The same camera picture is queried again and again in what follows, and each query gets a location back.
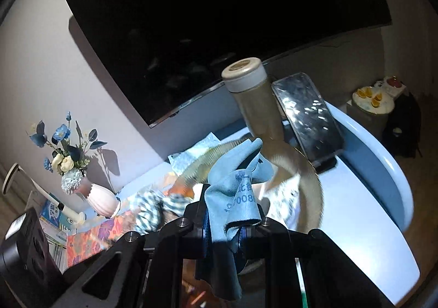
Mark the black phone stand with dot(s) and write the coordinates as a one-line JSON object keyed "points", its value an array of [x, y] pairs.
{"points": [[325, 163]]}

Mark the row of books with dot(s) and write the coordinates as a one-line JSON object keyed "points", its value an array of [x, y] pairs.
{"points": [[51, 213]]}

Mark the black backpack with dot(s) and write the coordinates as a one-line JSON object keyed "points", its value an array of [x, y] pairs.
{"points": [[405, 123]]}

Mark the beige bottle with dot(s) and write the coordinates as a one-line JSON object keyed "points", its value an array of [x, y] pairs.
{"points": [[260, 102]]}

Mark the blue white striped cloth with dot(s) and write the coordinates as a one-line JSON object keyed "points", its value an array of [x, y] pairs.
{"points": [[147, 212]]}

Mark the red and white box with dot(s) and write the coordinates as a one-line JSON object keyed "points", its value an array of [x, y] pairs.
{"points": [[393, 83]]}

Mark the blue printed cloth pouch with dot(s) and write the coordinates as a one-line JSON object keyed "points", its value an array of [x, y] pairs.
{"points": [[236, 198]]}

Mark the black television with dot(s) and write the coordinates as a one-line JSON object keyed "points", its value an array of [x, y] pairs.
{"points": [[205, 20]]}

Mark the light blue tissue pack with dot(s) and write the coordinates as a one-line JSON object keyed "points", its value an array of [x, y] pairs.
{"points": [[191, 159]]}

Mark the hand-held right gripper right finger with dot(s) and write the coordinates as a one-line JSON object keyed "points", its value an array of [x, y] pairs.
{"points": [[243, 231]]}

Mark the floral orange cloth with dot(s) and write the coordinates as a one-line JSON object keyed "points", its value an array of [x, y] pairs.
{"points": [[102, 232]]}

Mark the blue and white flower bouquet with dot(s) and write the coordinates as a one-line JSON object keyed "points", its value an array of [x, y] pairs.
{"points": [[66, 157]]}

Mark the black smartphone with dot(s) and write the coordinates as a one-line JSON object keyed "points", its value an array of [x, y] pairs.
{"points": [[308, 116]]}

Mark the pink ribbed vase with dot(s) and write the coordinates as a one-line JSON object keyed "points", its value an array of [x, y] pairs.
{"points": [[101, 200]]}

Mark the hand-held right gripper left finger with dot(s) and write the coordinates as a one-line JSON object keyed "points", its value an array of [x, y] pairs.
{"points": [[205, 225]]}

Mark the white desk lamp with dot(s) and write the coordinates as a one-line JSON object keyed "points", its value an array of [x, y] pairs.
{"points": [[68, 213]]}

